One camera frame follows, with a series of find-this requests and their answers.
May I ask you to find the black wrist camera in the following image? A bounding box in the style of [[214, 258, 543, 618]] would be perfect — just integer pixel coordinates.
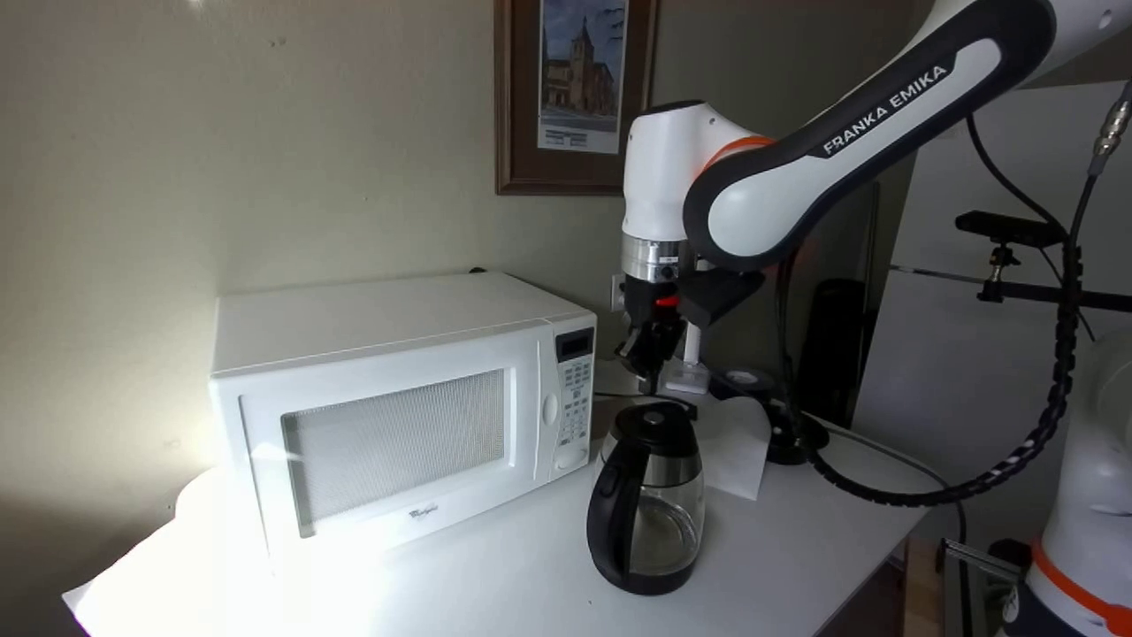
[[678, 267, 767, 333]]

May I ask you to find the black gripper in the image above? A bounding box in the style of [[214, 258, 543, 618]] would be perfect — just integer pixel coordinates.
[[618, 276, 693, 397]]

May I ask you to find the white microwave oven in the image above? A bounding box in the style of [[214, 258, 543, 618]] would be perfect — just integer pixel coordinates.
[[209, 265, 603, 561]]

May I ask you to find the brown framed wall picture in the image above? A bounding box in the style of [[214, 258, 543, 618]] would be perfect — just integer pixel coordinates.
[[492, 0, 660, 197]]

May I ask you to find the white paper sheet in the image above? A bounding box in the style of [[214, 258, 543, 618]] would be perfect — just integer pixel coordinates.
[[693, 392, 778, 506]]

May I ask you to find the grey power cord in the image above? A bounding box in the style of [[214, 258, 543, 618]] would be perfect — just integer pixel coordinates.
[[771, 397, 972, 548]]

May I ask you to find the small black round object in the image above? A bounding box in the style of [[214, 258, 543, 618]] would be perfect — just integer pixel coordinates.
[[709, 368, 778, 407]]

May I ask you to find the black camera stand rod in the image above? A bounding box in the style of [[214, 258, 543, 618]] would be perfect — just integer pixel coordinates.
[[887, 240, 1132, 319]]

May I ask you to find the tall black appliance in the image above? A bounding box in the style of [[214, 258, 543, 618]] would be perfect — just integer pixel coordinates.
[[796, 276, 874, 431]]

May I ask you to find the glass kettle with black handle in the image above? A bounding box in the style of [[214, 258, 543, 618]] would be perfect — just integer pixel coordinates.
[[584, 397, 711, 598]]

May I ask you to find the black stereo camera bar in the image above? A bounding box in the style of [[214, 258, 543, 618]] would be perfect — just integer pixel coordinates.
[[953, 208, 1072, 251]]

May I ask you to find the black kettle base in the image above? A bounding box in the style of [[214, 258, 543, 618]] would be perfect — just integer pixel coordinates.
[[763, 402, 831, 467]]

